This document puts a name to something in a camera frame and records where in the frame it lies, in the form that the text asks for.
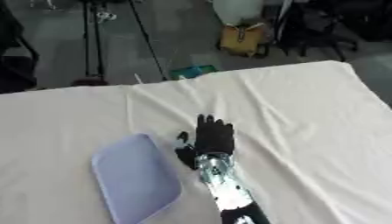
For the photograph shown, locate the yellow bag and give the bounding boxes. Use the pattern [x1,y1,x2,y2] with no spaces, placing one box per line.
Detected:
[219,22,271,58]

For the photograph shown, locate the pale purple plastic tray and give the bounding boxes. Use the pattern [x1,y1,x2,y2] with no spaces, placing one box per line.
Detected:
[90,133,184,224]

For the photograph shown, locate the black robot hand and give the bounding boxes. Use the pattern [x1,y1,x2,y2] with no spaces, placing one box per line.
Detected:
[174,114,238,171]

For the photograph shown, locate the teal box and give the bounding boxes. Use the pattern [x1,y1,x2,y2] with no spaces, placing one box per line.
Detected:
[168,65,220,81]

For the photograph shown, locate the white round bag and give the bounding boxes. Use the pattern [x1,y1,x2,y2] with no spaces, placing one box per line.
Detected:
[211,0,265,26]

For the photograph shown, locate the black tripod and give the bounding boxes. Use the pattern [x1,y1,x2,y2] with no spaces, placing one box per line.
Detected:
[74,0,171,82]

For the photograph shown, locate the black office chair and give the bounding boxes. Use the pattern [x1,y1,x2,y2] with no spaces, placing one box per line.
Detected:
[272,0,361,62]

